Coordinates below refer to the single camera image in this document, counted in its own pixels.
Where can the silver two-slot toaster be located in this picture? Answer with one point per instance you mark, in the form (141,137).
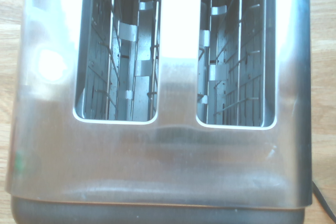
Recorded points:
(162,161)

